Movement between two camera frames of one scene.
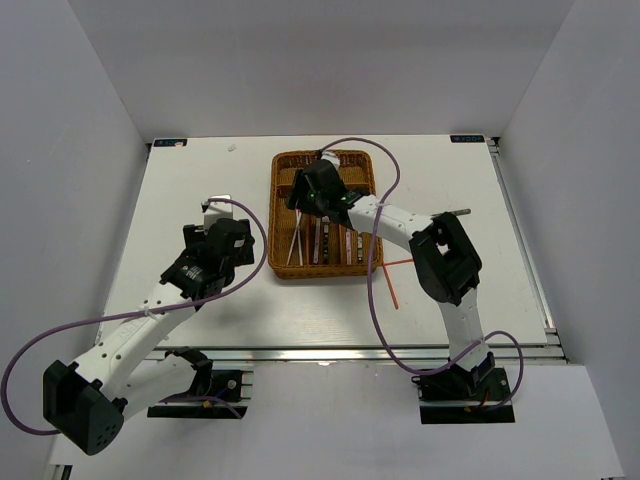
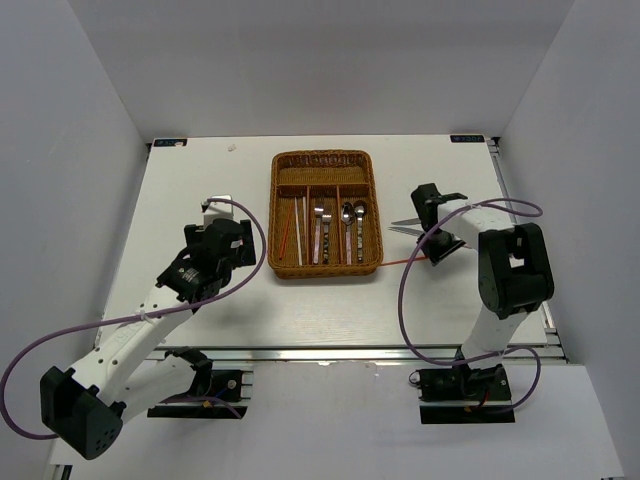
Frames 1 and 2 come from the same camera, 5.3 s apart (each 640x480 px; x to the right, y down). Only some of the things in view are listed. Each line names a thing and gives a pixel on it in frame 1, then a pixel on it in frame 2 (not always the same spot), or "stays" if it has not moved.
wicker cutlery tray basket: x=307 y=245 stays
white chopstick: x=298 y=237 stays
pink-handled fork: x=317 y=240 stays
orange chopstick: x=391 y=288 to x=285 y=232
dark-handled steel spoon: x=360 y=247 stays
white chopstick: x=293 y=240 to x=305 y=221
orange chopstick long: x=399 y=261 stays
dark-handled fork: x=326 y=220 stays
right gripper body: x=313 y=204 to x=441 y=245
